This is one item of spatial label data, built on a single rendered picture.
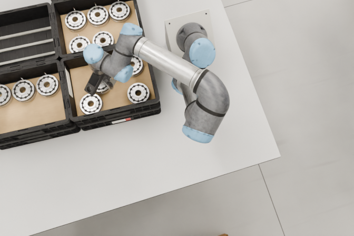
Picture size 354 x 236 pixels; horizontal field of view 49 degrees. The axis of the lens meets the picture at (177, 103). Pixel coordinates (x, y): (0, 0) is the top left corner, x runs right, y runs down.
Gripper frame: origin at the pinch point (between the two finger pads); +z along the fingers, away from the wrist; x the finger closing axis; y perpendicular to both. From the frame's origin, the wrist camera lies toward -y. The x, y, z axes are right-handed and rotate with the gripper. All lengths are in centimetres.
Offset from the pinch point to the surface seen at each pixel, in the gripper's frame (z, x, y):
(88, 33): 3.2, 25.1, 17.2
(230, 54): 17, -36, 53
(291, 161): 87, -101, 42
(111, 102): 3.3, -6.1, -4.3
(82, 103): 0.4, 3.7, -12.5
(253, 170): 87, -83, 23
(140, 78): 3.4, -9.7, 13.0
